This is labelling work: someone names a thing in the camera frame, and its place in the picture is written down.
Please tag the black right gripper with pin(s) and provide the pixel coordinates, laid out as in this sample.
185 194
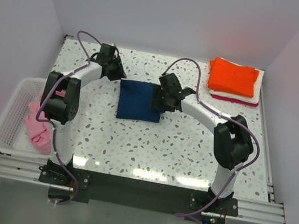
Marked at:
157 92

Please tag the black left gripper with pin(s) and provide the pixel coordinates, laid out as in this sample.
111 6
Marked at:
120 74

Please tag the navy blue printed t-shirt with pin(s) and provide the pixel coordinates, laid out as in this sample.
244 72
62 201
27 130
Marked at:
135 102

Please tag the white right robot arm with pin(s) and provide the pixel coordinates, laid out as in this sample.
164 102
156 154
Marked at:
232 144

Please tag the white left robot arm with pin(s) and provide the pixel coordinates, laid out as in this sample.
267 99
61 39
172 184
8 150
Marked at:
61 96

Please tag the folded magenta t-shirt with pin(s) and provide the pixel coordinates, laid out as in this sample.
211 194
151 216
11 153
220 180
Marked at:
232 100

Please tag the folded orange t-shirt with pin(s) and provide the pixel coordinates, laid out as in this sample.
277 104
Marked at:
228 77

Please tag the folded white t-shirt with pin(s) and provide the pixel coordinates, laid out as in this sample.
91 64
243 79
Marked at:
256 94

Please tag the pink t-shirt in basket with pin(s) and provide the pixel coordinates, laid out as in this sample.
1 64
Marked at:
39 133

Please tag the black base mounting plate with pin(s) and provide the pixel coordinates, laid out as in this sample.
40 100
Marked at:
84 186

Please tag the white plastic laundry basket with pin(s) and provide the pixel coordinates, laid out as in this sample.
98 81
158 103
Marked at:
14 139

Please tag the aluminium frame rail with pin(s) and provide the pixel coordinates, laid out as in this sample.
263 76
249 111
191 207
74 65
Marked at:
27 170

